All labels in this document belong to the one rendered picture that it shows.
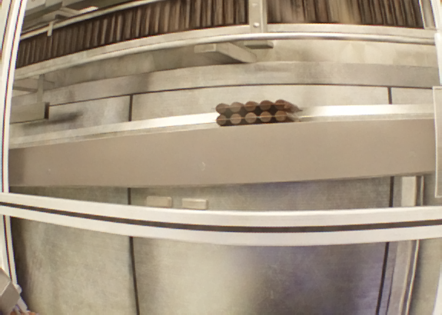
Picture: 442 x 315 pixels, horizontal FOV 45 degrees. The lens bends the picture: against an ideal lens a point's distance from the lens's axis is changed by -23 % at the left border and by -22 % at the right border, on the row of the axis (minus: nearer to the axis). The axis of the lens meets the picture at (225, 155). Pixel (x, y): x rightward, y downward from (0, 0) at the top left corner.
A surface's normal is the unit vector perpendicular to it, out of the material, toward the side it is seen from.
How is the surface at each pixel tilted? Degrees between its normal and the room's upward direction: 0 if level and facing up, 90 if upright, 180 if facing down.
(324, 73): 90
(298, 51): 90
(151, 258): 90
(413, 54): 90
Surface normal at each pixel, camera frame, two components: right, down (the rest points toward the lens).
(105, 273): -0.41, -0.04
